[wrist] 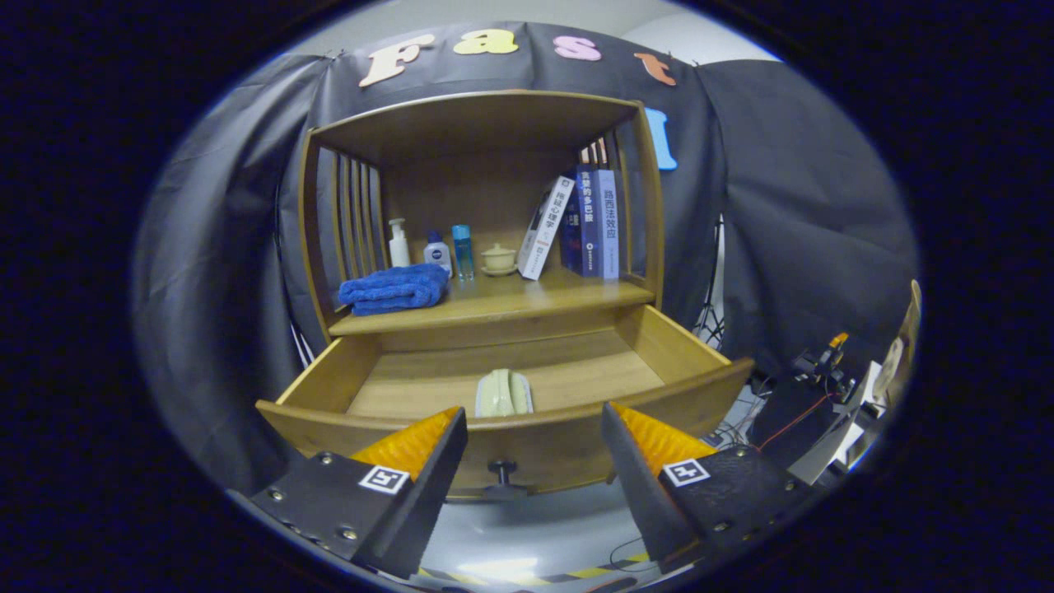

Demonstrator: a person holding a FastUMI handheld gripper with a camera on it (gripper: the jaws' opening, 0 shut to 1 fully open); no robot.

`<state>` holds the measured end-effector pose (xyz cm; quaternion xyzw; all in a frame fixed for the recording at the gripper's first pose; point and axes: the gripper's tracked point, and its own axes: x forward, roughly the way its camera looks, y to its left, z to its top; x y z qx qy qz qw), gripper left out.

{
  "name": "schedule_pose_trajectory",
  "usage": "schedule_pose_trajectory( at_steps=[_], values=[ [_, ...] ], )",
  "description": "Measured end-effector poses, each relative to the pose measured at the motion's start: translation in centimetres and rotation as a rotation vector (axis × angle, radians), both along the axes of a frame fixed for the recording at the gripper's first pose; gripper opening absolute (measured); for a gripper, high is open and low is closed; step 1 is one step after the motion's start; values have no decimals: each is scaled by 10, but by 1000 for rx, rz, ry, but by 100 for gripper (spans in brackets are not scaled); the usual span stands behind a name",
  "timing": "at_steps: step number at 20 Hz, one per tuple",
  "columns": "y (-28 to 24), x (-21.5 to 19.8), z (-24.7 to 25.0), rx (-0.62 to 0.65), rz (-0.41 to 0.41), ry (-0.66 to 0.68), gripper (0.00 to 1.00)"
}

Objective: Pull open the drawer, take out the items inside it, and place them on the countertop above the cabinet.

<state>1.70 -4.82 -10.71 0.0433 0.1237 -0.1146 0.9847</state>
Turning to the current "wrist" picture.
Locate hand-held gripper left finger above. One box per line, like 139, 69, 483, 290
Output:
247, 407, 469, 580

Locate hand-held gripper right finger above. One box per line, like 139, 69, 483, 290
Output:
600, 402, 816, 575

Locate black round drawer knob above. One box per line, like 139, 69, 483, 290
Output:
484, 460, 528, 500

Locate pale green sponge scrubber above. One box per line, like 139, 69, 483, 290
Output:
474, 369, 534, 418

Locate wooden countertop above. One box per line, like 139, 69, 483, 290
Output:
329, 265, 657, 337

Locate wooden cabinet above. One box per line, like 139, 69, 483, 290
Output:
298, 89, 666, 367

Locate black equipment box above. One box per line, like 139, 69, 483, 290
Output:
745, 377, 842, 472

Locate blue folded towel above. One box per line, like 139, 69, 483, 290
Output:
338, 263, 451, 317

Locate black device with orange tip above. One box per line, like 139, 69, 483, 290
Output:
795, 331, 861, 396

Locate white bottle with blue cap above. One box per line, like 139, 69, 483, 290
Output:
423, 231, 453, 278

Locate clear blue bottle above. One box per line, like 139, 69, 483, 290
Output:
451, 224, 476, 281

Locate cream lidded tea cup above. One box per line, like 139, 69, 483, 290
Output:
481, 243, 518, 277

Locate light purple book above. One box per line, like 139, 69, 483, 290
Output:
597, 169, 620, 281

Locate dark blue book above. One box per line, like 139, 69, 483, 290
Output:
560, 163, 604, 278

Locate white book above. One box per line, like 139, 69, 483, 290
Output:
517, 175, 576, 281

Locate tan wooden object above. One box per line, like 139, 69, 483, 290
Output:
873, 278, 923, 404

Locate red cable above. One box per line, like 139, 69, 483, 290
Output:
758, 394, 832, 452

